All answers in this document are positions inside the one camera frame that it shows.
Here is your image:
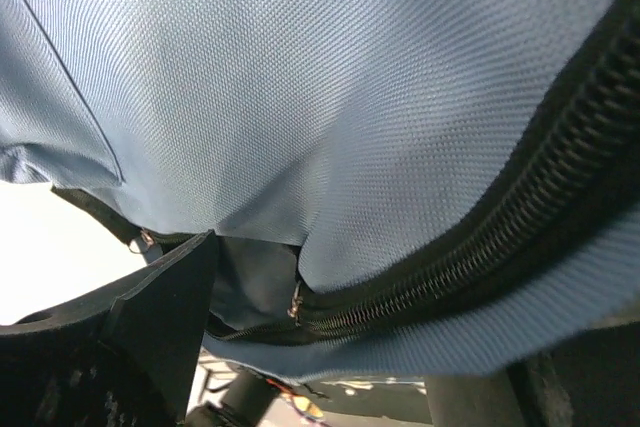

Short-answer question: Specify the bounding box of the blue student backpack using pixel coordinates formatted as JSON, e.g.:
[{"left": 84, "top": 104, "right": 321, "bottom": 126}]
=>
[{"left": 0, "top": 0, "right": 640, "bottom": 381}]

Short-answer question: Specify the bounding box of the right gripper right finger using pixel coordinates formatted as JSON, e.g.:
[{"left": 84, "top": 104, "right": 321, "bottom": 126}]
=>
[{"left": 425, "top": 322, "right": 639, "bottom": 426}]

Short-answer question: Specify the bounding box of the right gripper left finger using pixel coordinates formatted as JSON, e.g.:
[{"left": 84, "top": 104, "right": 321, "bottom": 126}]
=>
[{"left": 1, "top": 233, "right": 218, "bottom": 426}]

